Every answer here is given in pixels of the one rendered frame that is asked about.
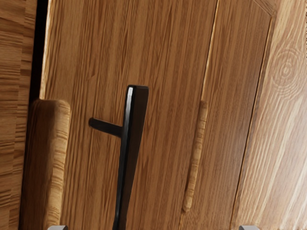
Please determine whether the wooden drawer cabinet black handle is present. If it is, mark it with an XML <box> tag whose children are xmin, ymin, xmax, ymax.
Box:
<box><xmin>20</xmin><ymin>0</ymin><xmax>307</xmax><ymax>230</ymax></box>

